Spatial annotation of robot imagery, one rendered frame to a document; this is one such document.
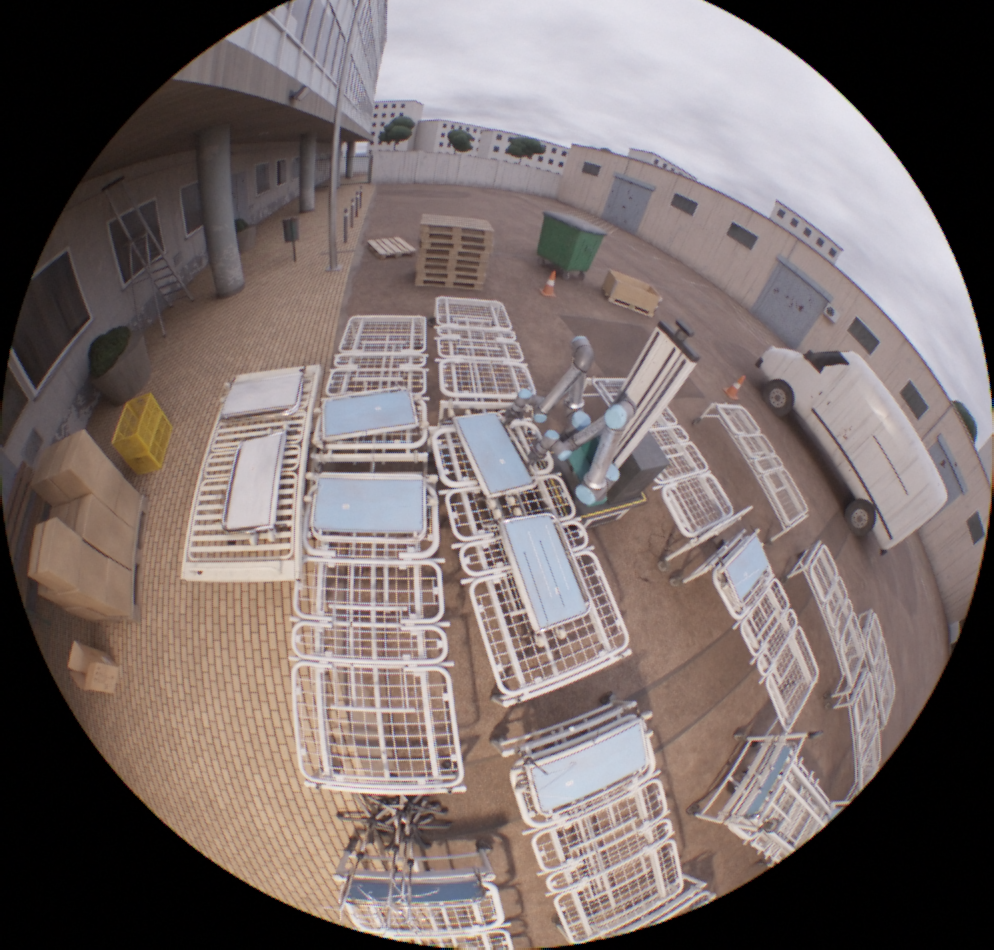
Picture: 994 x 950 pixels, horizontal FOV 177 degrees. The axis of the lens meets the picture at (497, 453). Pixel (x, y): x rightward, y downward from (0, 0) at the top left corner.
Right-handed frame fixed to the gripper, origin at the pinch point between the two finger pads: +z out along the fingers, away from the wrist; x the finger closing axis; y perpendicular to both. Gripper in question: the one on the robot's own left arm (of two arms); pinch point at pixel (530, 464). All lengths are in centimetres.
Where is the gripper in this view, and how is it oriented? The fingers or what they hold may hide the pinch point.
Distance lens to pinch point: 237.5
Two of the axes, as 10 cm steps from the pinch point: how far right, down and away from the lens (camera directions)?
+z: -3.9, 6.4, 6.6
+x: 8.3, -0.6, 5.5
